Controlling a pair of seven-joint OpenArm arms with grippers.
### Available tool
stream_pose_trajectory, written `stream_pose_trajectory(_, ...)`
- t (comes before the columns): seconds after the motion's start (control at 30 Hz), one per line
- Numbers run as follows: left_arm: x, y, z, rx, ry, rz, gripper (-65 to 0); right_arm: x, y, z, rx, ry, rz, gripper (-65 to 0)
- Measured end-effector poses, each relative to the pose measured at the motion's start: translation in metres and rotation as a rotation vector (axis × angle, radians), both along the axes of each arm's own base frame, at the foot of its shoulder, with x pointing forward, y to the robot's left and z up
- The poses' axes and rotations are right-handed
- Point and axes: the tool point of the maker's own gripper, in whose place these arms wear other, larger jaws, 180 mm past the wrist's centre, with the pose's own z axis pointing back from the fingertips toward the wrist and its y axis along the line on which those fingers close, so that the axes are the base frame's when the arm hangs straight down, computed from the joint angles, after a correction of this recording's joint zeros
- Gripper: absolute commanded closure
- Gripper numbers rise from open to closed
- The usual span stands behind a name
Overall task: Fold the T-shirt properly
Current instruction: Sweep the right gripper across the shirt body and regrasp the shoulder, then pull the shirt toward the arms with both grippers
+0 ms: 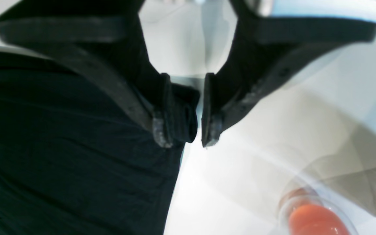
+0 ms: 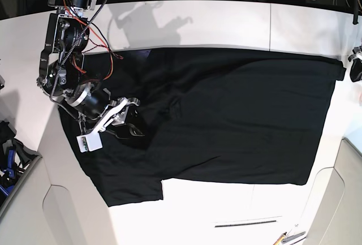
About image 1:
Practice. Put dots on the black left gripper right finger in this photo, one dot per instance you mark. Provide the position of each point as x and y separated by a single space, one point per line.
273 41

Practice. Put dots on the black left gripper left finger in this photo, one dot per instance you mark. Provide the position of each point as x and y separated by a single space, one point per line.
102 41

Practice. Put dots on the black T-shirt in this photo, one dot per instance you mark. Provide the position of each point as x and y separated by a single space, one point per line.
72 162

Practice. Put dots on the orange round object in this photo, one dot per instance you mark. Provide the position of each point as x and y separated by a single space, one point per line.
304 212

